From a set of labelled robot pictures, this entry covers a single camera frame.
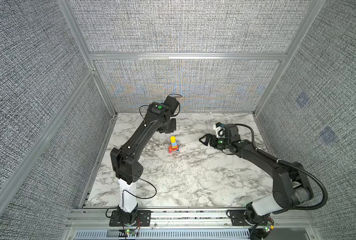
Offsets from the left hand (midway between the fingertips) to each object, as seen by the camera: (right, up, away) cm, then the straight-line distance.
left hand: (170, 129), depth 83 cm
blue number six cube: (+4, -14, +15) cm, 20 cm away
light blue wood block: (+2, -9, +6) cm, 11 cm away
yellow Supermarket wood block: (+2, -11, +7) cm, 13 cm away
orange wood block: (0, -13, +12) cm, 17 cm away
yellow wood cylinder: (+2, -6, +4) cm, 7 cm away
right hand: (+20, -6, +5) cm, 22 cm away
